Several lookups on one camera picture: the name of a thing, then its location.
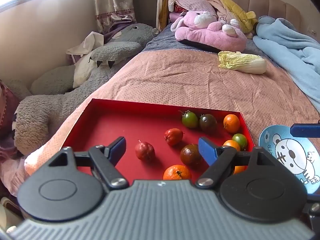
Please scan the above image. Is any patterned beige curtain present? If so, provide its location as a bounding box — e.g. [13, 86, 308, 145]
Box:
[92, 0, 137, 34]

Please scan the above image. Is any pink fleece cloth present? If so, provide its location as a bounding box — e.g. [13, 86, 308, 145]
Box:
[172, 0, 217, 14]

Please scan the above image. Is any red cardboard tray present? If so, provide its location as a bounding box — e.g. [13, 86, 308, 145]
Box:
[61, 99, 255, 180]

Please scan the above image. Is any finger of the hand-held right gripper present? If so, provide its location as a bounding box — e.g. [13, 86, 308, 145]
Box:
[303, 197, 320, 230]
[290, 123, 320, 137]

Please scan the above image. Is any white tote bag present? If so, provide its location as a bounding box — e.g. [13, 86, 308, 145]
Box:
[66, 31, 104, 63]

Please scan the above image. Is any blue bear print bowl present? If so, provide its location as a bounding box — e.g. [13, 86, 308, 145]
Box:
[258, 125, 320, 195]

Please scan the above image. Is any white plastic object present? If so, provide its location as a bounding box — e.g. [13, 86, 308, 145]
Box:
[0, 197, 15, 233]

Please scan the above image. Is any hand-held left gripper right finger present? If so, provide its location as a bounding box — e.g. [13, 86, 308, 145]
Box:
[195, 137, 275, 188]

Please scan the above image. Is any beige padded headboard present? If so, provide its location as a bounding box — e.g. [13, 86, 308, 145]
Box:
[204, 0, 318, 35]

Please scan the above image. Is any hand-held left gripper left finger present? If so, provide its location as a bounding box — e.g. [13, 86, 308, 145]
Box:
[47, 137, 129, 187]

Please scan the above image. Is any pink bunny plush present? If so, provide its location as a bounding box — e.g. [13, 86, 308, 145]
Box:
[171, 10, 248, 53]

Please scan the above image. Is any napa cabbage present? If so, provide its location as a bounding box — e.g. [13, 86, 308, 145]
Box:
[218, 51, 267, 75]

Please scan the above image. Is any beige fleece cloth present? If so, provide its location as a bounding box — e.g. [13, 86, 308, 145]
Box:
[204, 0, 240, 28]

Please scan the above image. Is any pink dotted bedspread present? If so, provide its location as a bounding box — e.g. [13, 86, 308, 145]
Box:
[25, 49, 320, 198]

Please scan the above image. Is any red wax apple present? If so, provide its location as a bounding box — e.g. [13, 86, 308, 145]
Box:
[164, 128, 184, 146]
[135, 140, 155, 162]

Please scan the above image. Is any purple cloth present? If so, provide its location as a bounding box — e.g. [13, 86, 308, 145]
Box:
[104, 22, 137, 43]

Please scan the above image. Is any small green tomato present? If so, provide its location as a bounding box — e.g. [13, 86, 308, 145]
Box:
[232, 133, 248, 150]

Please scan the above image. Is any grey plush toy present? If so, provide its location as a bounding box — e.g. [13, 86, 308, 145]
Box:
[14, 23, 159, 155]

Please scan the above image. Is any light blue blanket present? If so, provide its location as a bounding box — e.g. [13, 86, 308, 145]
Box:
[252, 16, 320, 110]

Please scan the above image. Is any grey bed sheet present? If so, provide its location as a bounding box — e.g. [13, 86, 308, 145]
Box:
[144, 26, 253, 53]

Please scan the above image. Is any yellow plush toy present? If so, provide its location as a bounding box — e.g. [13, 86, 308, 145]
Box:
[215, 0, 258, 39]

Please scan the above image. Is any dark brown tomato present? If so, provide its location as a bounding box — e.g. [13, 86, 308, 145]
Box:
[199, 114, 217, 133]
[180, 144, 203, 166]

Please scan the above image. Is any large green tomato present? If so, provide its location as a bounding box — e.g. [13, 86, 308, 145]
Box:
[179, 110, 199, 129]

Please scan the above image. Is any maroon patterned cloth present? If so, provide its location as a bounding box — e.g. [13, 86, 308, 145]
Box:
[0, 80, 25, 160]

